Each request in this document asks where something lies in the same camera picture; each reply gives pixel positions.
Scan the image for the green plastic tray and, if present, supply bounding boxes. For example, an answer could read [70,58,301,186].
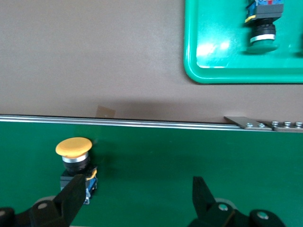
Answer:
[183,0,303,84]

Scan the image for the green conveyor belt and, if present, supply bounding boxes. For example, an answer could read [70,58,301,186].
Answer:
[0,114,303,227]

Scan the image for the yellow push button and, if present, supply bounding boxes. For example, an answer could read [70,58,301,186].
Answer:
[55,137,98,205]

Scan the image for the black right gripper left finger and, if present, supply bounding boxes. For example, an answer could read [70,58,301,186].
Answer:
[29,174,86,227]

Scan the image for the green push button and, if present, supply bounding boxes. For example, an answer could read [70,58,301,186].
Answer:
[243,0,285,53]

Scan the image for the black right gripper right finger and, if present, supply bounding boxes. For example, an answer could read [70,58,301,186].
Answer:
[188,176,237,227]

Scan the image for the brown tape piece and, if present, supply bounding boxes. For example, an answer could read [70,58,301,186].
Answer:
[96,105,116,118]

